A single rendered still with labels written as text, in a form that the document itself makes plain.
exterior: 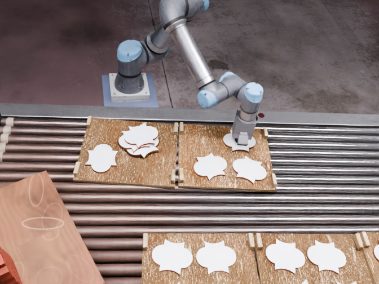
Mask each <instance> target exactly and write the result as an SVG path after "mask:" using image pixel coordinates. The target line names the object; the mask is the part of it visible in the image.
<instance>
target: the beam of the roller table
mask: <svg viewBox="0 0 379 284"><path fill-rule="evenodd" d="M0 113H1V116H2V118H8V117H11V118H24V119H66V120H87V119H88V116H92V117H93V118H102V119H116V120H124V121H137V122H171V123H175V122H176V123H180V122H183V123H213V124H233V122H234V120H235V114H236V110H217V109H181V108H144V107H125V106H88V105H52V104H16V103H0ZM259 113H263V114H264V115H265V116H264V117H263V118H261V117H259V116H258V114H259ZM257 117H258V120H257V121H256V125H277V126H319V127H360V128H379V114H345V113H309V112H272V111H258V112H257Z"/></svg>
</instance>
